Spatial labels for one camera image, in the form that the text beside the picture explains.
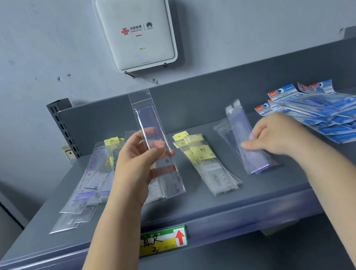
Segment white wall router box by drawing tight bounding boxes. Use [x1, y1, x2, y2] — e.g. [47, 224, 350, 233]
[92, 0, 180, 77]

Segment green yellow shelf price label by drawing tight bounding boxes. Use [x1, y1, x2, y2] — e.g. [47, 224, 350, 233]
[137, 225, 190, 258]

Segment pile of clear rulers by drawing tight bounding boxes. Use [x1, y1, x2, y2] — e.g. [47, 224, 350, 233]
[38, 134, 144, 235]

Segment person's right forearm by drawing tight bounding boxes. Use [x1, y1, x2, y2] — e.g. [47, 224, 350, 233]
[290, 136, 356, 270]

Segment bundle of assorted straight rulers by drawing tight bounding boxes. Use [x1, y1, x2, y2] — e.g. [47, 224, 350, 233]
[128, 86, 188, 205]

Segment person's right hand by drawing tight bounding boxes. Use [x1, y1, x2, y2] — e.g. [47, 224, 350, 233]
[237, 109, 312, 164]

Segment pale wall socket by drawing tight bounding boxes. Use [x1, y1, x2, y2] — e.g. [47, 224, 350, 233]
[61, 144, 76, 161]

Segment clear purple ruler packets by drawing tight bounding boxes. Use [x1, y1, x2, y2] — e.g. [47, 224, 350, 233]
[210, 94, 282, 179]

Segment person's left forearm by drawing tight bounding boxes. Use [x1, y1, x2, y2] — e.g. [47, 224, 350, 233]
[51, 193, 157, 270]

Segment person's left hand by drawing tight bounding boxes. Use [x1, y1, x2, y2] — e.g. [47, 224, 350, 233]
[106, 125, 181, 211]

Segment pile of blue set-square packets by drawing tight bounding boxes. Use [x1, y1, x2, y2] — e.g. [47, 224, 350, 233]
[251, 75, 356, 155]

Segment thin router cable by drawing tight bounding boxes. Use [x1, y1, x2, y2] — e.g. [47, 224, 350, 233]
[123, 66, 159, 89]

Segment yellow-label ruler packets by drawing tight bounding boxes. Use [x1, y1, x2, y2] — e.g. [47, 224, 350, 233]
[171, 124, 245, 201]

